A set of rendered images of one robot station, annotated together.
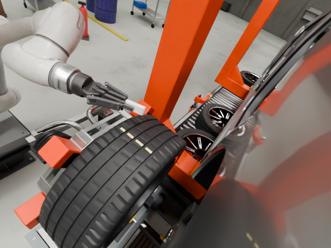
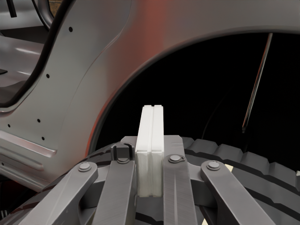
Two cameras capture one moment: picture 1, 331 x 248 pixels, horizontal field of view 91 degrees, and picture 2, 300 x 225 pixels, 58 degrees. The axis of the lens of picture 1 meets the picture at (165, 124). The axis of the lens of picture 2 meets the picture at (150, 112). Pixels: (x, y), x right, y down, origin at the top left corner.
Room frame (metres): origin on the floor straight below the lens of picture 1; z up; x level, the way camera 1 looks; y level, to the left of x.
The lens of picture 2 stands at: (0.39, 0.27, 1.36)
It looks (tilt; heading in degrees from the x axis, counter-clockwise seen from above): 24 degrees down; 276
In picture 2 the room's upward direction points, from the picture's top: 4 degrees clockwise
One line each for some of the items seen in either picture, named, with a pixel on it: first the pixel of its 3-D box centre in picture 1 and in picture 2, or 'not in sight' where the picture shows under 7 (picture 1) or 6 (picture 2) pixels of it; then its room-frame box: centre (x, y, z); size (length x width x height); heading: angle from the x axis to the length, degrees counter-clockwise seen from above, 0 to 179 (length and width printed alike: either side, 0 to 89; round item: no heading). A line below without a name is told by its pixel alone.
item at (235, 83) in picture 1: (244, 84); not in sight; (2.57, -0.86, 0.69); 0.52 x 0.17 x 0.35; 71
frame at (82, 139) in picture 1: (104, 159); not in sight; (0.40, 0.21, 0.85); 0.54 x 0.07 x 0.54; 161
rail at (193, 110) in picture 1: (198, 109); not in sight; (2.03, -0.36, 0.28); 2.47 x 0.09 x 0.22; 161
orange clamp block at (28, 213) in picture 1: (35, 209); not in sight; (0.10, 0.31, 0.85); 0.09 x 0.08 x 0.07; 161
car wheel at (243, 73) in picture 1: (250, 83); not in sight; (3.64, -1.33, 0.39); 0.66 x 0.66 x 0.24
